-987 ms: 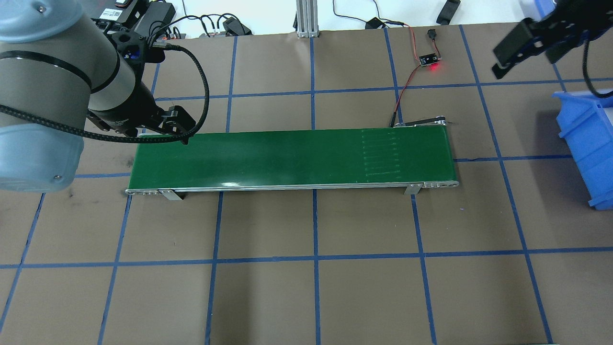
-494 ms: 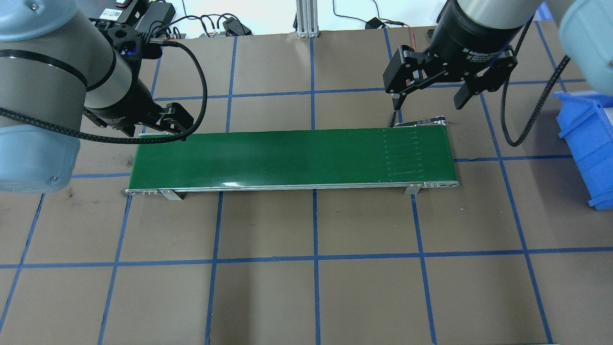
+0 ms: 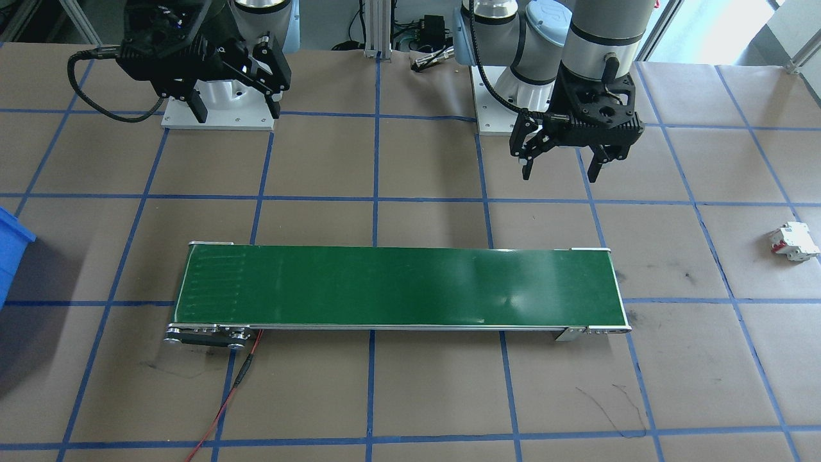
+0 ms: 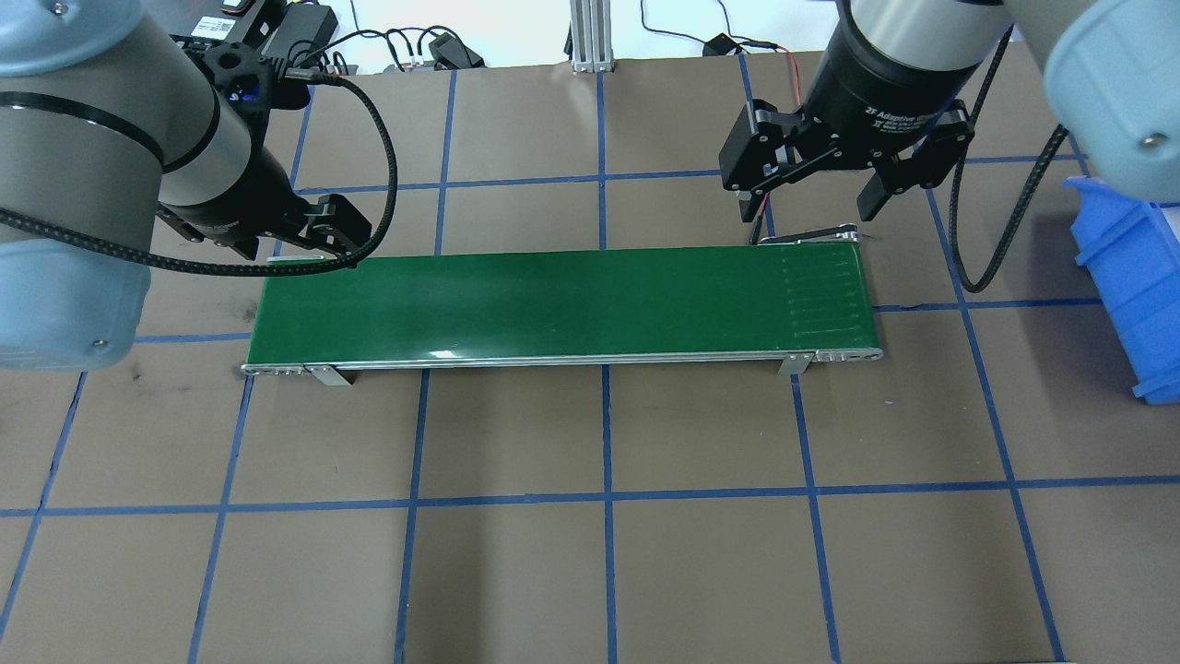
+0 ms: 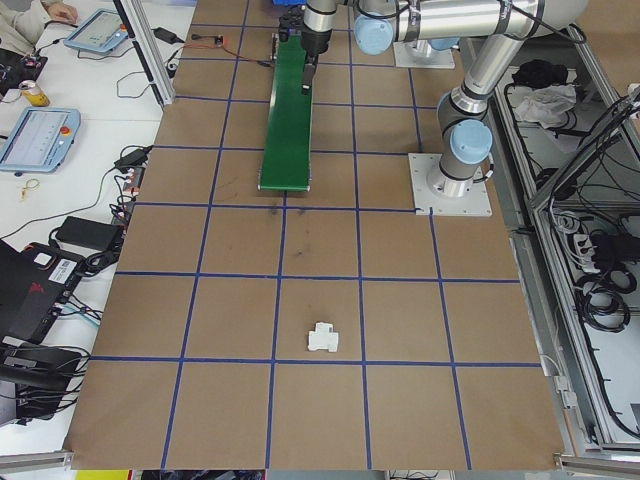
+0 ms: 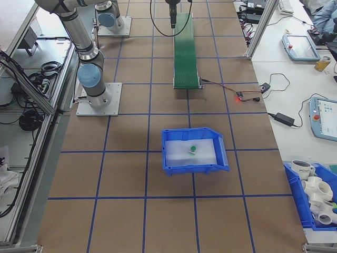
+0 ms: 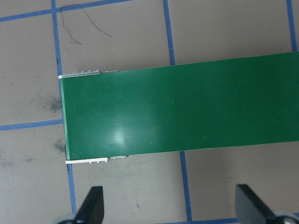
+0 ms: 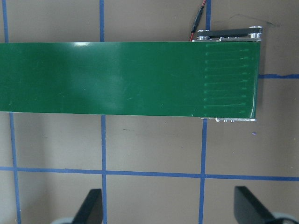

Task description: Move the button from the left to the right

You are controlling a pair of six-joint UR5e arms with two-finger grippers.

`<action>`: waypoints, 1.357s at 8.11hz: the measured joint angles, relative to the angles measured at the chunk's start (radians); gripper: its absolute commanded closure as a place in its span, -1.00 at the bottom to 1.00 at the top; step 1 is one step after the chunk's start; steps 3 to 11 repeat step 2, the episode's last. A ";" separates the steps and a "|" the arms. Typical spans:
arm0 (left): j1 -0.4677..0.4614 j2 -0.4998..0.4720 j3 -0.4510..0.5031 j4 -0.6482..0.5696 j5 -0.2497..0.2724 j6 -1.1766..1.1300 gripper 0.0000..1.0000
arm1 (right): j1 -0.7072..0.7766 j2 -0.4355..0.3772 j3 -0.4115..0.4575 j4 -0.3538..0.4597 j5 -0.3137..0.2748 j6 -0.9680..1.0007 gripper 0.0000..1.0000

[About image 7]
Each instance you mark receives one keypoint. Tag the green belt conveyor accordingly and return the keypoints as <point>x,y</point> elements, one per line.
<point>163,112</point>

